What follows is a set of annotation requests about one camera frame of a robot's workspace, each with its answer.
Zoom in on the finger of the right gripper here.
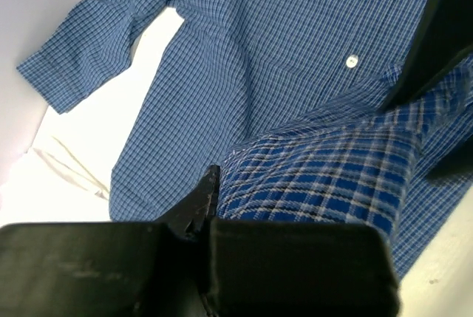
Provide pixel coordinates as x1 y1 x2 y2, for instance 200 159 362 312
382 0 472 110

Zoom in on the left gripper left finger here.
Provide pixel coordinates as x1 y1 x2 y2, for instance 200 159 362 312
1 165 220 316

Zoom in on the blue plaid long sleeve shirt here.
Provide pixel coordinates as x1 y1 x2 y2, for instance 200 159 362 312
18 0 472 277

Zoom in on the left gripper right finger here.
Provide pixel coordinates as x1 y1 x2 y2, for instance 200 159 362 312
208 219 400 316

